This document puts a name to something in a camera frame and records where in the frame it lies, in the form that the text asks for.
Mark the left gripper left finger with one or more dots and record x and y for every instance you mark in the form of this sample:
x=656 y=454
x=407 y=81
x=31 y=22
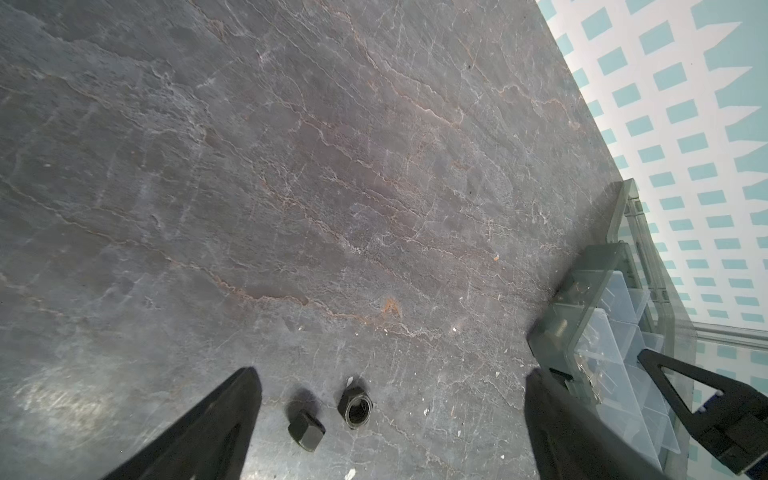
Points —
x=210 y=441

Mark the grey plastic organizer box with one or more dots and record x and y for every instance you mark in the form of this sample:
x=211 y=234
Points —
x=615 y=301

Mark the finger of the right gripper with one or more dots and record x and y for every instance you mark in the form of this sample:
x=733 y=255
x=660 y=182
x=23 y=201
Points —
x=731 y=425

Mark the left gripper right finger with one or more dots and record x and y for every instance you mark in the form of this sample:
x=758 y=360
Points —
x=569 y=442

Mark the black small nut left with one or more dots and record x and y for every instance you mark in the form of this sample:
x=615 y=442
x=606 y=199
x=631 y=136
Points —
x=306 y=430

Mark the dark ring washer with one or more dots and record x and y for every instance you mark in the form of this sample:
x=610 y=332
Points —
x=355 y=407

